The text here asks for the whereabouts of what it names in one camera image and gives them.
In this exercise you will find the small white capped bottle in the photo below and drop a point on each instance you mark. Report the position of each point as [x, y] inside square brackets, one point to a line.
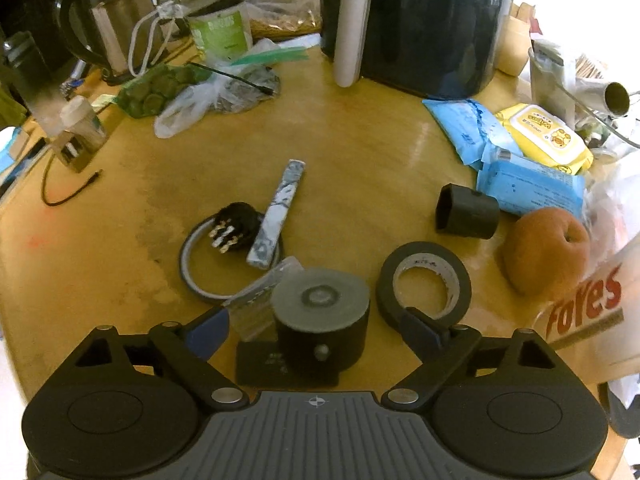
[82, 136]

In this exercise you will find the clear plastic small case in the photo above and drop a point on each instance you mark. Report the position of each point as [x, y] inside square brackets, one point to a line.
[250, 310]

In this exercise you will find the black air fryer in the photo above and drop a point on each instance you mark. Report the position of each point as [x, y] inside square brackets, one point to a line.
[438, 49]

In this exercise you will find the black electrical tape roll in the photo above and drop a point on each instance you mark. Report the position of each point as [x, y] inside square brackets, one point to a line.
[426, 276]

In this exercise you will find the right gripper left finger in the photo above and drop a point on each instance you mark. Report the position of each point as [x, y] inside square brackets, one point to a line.
[184, 352]

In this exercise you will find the green label canister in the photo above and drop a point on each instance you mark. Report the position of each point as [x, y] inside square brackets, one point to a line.
[221, 36]

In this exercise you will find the bag of green snacks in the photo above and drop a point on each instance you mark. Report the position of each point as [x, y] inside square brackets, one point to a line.
[148, 95]

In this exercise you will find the cardboard tube roll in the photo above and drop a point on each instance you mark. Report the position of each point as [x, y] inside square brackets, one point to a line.
[351, 36]

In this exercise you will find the clear shaker bottle grey lid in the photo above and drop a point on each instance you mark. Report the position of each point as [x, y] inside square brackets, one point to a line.
[594, 328]

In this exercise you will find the blue plastic wrapper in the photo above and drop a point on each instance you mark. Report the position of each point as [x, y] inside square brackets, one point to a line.
[470, 127]

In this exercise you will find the black power plug adapter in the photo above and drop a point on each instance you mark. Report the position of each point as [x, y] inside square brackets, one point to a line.
[235, 227]

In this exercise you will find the black cylindrical block grey top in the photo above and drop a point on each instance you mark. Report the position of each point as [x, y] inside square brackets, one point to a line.
[321, 318]

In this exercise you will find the steel electric kettle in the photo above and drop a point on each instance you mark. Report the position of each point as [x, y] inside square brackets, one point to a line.
[113, 35]

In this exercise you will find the yellow wet wipes pack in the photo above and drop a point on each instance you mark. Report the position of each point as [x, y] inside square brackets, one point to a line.
[544, 138]

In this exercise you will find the brown snack bag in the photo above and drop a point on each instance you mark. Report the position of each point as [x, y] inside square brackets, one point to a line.
[280, 20]

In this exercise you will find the small black square tube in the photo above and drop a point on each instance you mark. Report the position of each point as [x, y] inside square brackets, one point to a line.
[465, 212]

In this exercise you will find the marble pattern bar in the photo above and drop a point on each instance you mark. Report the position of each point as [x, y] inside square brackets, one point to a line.
[263, 252]

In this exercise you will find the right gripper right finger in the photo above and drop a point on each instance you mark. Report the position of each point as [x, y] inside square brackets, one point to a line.
[443, 351]

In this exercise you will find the blue tissue pack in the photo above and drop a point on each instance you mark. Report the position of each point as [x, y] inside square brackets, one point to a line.
[520, 185]

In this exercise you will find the clear crumpled plastic bag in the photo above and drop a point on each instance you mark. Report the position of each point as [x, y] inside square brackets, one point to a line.
[229, 88]

